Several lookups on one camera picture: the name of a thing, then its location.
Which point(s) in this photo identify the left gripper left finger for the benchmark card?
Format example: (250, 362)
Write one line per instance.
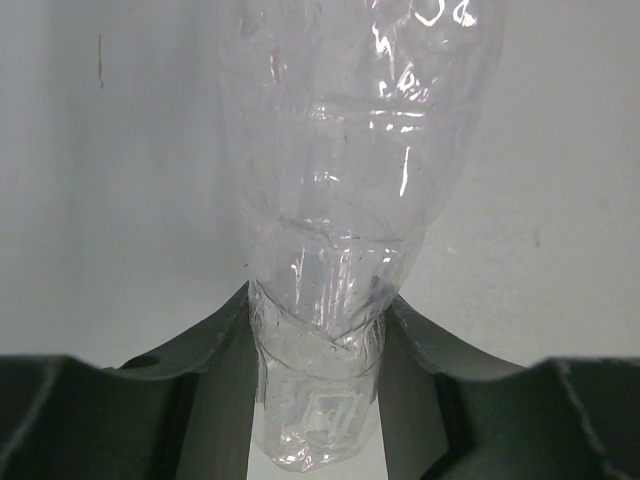
(183, 410)

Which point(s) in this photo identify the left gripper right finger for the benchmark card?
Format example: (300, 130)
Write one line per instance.
(449, 410)

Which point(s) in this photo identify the clear unlabelled plastic bottle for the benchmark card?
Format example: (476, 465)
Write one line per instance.
(347, 123)

